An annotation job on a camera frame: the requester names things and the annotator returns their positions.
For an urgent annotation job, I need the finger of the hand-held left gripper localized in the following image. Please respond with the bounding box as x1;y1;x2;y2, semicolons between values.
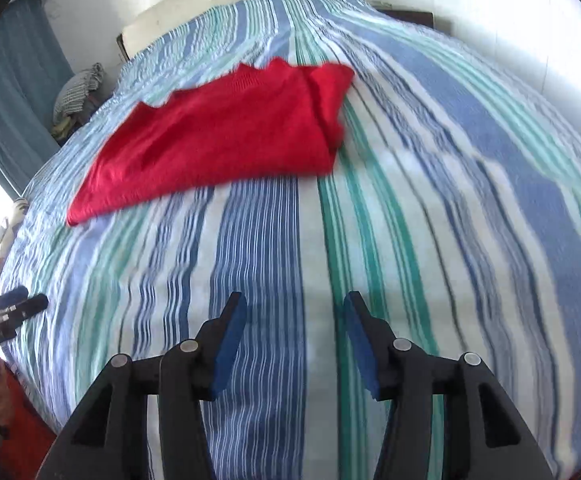
0;286;29;312
0;294;49;327

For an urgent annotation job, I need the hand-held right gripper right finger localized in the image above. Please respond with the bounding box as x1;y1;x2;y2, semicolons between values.
343;290;553;480

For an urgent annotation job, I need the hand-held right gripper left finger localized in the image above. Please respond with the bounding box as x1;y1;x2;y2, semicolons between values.
35;291;248;480

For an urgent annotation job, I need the red sweater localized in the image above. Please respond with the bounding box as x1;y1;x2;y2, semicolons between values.
65;58;356;227

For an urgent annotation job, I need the pile of patterned clothes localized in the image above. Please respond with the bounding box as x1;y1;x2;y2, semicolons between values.
53;62;105;118

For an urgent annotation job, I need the printed cushion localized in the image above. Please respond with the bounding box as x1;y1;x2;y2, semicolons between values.
0;197;30;296

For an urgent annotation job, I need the striped bed sheet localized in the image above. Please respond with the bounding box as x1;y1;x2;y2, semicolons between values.
0;0;581;480

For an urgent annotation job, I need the orange fleece garment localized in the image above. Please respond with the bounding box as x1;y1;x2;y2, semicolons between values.
0;360;56;480

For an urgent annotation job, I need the blue curtain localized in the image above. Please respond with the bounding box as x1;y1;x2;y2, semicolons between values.
0;0;76;201

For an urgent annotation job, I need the dark wooden nightstand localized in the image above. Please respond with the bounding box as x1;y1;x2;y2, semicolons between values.
375;7;436;28

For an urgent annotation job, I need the cream padded headboard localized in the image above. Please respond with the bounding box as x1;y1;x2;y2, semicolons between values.
118;0;351;61

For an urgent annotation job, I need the white wardrobe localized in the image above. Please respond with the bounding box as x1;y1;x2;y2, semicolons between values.
430;0;581;126

